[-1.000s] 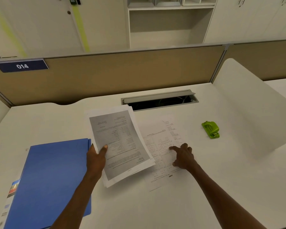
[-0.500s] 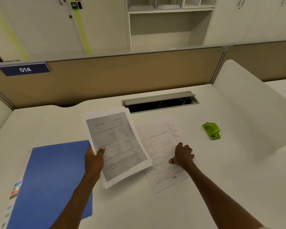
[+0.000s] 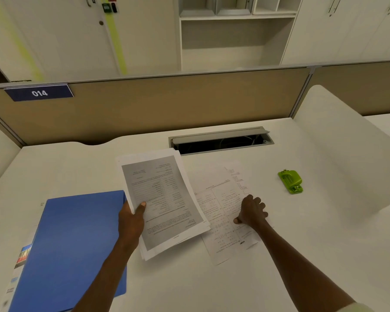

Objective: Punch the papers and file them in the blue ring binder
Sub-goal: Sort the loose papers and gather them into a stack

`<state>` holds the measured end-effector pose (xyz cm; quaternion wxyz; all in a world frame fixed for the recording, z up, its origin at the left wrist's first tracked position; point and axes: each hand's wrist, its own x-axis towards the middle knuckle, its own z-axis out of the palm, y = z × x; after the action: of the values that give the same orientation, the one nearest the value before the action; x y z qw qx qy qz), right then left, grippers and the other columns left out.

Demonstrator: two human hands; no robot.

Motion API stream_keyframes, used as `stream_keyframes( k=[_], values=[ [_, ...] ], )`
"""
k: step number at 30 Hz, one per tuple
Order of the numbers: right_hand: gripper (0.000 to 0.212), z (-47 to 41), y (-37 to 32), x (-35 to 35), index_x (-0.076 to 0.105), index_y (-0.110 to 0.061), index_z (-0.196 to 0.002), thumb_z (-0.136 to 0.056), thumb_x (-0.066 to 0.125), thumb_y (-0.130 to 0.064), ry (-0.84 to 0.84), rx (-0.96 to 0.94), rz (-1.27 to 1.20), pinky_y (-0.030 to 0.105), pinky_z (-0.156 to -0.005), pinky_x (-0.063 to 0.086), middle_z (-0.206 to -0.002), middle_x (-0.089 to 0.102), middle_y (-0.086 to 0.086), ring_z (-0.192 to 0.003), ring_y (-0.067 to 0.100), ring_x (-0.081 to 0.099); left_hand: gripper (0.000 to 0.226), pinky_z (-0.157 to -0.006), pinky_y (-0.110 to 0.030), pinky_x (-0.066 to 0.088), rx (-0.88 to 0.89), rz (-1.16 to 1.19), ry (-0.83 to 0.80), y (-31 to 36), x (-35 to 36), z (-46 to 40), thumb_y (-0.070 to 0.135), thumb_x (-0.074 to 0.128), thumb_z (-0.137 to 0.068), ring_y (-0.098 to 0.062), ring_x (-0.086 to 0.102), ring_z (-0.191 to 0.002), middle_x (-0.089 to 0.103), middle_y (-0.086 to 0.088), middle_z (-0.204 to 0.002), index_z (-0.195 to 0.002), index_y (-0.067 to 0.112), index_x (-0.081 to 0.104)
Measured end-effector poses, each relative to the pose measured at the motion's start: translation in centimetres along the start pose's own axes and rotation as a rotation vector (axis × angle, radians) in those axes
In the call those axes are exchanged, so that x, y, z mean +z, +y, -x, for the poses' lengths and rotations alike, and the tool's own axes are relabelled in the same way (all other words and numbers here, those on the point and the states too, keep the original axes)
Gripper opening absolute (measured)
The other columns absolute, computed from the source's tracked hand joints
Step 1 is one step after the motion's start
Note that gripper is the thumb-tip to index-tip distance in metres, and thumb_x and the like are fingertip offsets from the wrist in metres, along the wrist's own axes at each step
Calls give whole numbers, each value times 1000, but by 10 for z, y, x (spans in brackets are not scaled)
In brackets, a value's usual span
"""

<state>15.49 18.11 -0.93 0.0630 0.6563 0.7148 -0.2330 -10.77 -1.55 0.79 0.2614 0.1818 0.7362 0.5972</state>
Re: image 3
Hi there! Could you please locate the person's right hand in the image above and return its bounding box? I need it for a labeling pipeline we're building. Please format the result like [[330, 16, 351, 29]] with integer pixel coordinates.
[[233, 195, 269, 230]]

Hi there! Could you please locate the person's left hand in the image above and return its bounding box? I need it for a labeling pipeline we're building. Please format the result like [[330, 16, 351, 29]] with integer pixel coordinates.
[[117, 199, 147, 247]]

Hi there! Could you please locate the green hole punch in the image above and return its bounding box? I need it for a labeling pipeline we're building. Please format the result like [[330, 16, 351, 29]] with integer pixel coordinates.
[[277, 169, 304, 195]]

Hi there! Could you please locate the blue folder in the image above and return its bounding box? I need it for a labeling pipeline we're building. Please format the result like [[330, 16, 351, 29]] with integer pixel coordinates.
[[0, 190, 128, 312]]

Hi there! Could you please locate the faintly printed white paper sheet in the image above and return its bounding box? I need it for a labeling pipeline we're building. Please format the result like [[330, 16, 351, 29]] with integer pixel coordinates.
[[116, 148, 212, 261]]

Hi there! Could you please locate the person's right forearm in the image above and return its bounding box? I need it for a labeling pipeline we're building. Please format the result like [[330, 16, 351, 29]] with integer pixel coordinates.
[[252, 219, 357, 312]]

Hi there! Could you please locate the person's left forearm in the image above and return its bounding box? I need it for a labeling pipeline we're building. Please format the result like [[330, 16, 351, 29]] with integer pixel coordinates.
[[71, 238, 140, 312]]

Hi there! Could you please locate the white desk divider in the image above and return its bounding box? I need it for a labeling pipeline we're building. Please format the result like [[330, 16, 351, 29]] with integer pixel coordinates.
[[293, 84, 390, 218], [0, 117, 23, 195]]

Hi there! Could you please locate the beige partition panel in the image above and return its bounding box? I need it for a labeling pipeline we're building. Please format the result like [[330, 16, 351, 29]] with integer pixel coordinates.
[[0, 66, 311, 146], [291, 60, 390, 118]]

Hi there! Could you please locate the white open shelf unit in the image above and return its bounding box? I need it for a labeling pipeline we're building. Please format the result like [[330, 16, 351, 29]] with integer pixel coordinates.
[[177, 0, 305, 72]]

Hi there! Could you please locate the blue number sign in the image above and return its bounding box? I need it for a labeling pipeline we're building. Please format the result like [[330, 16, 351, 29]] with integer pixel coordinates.
[[3, 83, 75, 102]]

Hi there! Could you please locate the white cabinet with doors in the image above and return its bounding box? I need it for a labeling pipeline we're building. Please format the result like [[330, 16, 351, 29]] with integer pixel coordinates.
[[281, 0, 390, 66]]

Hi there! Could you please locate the yellow-green tape strip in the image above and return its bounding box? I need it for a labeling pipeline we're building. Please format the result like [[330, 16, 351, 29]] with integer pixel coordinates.
[[0, 0, 45, 82], [100, 0, 128, 76]]

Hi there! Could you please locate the white door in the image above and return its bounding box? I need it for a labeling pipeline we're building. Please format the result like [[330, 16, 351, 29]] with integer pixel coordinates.
[[0, 0, 121, 81]]

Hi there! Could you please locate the grey desk cable hatch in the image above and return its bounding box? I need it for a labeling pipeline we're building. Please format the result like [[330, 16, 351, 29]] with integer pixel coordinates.
[[168, 126, 275, 156]]

